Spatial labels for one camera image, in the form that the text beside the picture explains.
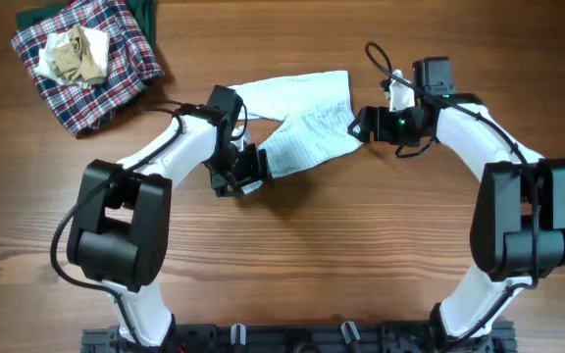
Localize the light blue striped baby pants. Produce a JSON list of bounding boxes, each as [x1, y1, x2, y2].
[[232, 71, 361, 178]]

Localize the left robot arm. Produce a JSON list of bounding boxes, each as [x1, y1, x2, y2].
[[50, 85, 272, 352]]

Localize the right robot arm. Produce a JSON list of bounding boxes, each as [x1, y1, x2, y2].
[[347, 57, 565, 352]]

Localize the red blue plaid garment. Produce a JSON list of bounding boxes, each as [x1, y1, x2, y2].
[[11, 1, 164, 136]]

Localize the dark green garment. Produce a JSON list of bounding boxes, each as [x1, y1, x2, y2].
[[16, 0, 156, 49]]

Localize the white crumpled garment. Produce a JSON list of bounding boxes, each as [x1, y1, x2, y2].
[[33, 25, 110, 89]]

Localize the beige crumpled garment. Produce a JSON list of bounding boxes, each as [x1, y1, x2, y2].
[[51, 25, 110, 85]]

